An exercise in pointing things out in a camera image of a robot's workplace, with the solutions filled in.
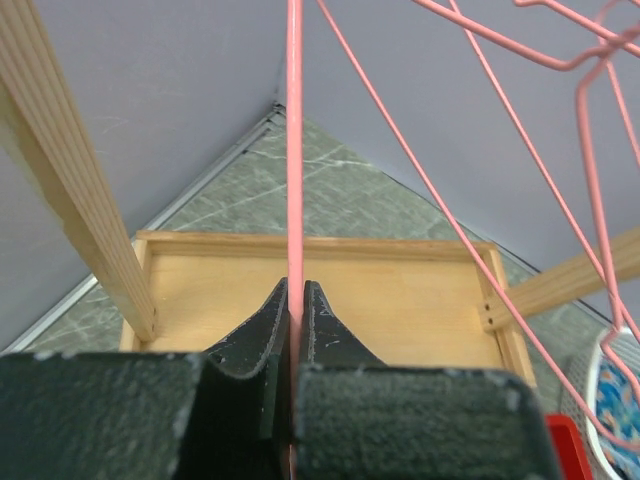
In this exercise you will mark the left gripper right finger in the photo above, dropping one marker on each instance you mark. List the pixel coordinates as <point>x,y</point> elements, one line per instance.
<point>356,417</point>

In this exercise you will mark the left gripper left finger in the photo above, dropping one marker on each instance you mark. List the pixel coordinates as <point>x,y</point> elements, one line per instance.
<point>222,413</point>

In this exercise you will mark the pink wire hanger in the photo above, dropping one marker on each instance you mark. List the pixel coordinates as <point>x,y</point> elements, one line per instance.
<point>295,178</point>
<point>450,215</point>
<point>595,269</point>

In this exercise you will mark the wooden clothes rack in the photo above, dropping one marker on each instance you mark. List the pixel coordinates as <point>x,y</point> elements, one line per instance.
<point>144,145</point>

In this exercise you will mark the red plastic tray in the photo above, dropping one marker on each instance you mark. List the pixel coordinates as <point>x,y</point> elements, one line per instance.
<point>569,447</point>

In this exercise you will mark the white plastic basket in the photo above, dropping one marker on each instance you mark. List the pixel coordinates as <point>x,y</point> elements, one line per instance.
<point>583,372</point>

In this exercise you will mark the blue floral cloth in basket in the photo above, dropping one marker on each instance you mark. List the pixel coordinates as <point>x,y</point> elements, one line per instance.
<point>618,411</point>

